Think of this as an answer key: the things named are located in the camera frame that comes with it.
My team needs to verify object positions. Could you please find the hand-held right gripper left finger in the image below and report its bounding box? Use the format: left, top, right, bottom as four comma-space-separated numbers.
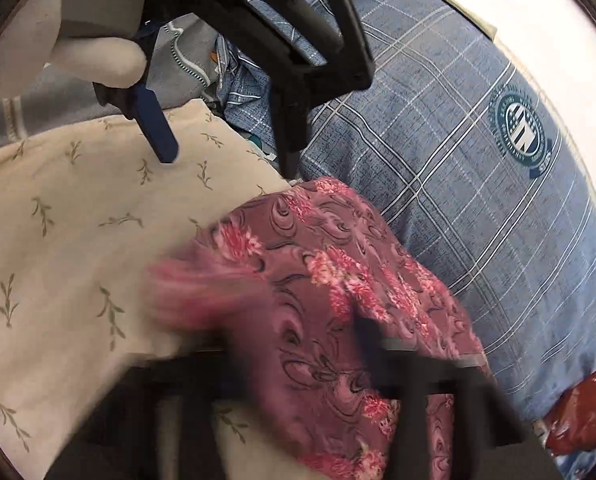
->
43, 345, 239, 480

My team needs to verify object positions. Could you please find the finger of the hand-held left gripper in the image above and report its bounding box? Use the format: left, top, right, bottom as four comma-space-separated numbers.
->
188, 0, 376, 181
92, 20, 179, 165

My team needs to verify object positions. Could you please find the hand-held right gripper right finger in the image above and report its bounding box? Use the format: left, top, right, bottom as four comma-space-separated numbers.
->
355, 317, 563, 480

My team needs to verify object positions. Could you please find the maroon floral garment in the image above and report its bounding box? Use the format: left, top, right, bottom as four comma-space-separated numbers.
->
148, 176, 498, 480

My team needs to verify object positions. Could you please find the person's left hand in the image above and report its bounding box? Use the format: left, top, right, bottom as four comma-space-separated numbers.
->
0, 0, 149, 101

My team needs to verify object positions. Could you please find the blue checked cloth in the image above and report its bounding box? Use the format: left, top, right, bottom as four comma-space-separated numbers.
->
213, 35, 289, 163

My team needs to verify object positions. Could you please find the cream leaf-print sheet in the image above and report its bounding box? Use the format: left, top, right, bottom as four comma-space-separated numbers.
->
0, 99, 299, 480

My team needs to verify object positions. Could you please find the grey star-print blanket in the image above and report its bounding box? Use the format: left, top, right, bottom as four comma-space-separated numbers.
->
0, 20, 229, 161

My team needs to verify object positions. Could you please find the blue plaid pillow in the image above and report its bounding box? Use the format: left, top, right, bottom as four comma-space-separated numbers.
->
218, 0, 596, 421

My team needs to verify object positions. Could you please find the red plastic bag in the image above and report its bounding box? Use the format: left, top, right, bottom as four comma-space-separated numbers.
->
542, 367, 596, 458

